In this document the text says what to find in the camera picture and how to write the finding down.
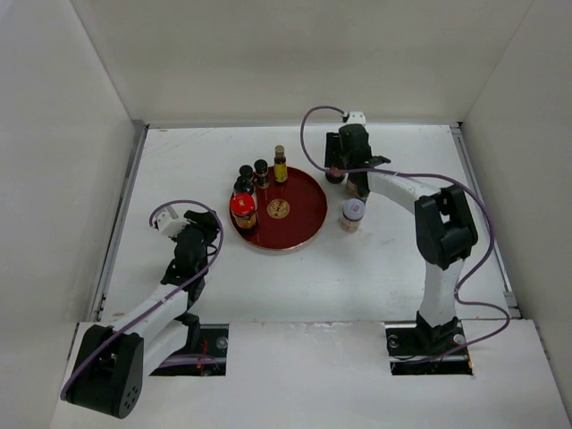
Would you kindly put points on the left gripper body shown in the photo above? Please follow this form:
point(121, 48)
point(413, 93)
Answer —
point(208, 237)

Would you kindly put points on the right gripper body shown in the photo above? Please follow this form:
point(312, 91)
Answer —
point(341, 158)

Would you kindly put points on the red lid jar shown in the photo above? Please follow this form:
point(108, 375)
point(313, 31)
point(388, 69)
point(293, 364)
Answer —
point(244, 211)
point(334, 175)

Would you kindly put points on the white shaker black cap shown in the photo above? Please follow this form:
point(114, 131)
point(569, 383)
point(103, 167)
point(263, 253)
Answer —
point(243, 186)

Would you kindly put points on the black cap spice bottle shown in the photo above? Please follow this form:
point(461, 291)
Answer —
point(261, 173)
point(247, 173)

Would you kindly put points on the white lid sauce jar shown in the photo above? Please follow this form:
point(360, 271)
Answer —
point(352, 214)

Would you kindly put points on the yellow label brown bottle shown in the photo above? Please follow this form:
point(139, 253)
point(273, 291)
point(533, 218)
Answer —
point(280, 169)

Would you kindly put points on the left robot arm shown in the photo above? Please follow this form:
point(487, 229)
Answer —
point(113, 360)

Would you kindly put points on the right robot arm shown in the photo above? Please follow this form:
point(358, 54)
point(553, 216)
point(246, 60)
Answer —
point(444, 225)

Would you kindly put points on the red round tray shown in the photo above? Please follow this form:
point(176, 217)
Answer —
point(289, 214)

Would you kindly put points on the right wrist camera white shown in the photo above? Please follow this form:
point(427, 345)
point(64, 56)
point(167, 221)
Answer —
point(354, 117)

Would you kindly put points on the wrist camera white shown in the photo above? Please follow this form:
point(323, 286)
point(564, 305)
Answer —
point(354, 117)
point(168, 222)

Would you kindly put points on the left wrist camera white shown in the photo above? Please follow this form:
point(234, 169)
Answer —
point(168, 222)

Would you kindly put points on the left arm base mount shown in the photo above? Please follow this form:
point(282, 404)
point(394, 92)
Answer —
point(204, 353)

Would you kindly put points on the left metal rail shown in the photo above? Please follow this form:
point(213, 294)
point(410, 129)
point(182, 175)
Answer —
point(101, 287)

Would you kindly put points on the metal rail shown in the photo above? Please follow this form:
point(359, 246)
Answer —
point(490, 284)
point(101, 287)

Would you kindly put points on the right metal rail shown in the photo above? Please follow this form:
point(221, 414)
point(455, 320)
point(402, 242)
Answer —
point(490, 284)

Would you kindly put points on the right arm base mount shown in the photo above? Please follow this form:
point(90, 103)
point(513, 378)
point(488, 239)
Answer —
point(419, 349)

